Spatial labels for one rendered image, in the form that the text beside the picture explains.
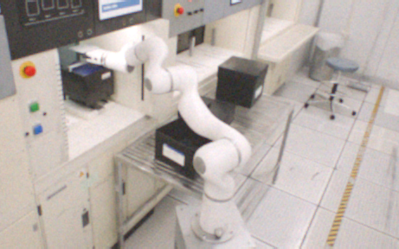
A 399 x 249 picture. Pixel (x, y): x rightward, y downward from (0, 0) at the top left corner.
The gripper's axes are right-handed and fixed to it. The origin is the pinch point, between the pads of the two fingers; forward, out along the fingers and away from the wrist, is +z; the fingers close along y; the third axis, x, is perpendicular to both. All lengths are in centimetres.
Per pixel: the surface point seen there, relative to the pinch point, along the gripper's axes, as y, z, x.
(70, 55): 25, 42, -19
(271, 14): 307, 4, -25
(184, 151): -6, -70, -31
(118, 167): -14, -35, -52
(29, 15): -51, -30, 32
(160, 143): -4, -54, -34
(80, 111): -9.6, -3.9, -31.2
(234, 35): 160, -15, -19
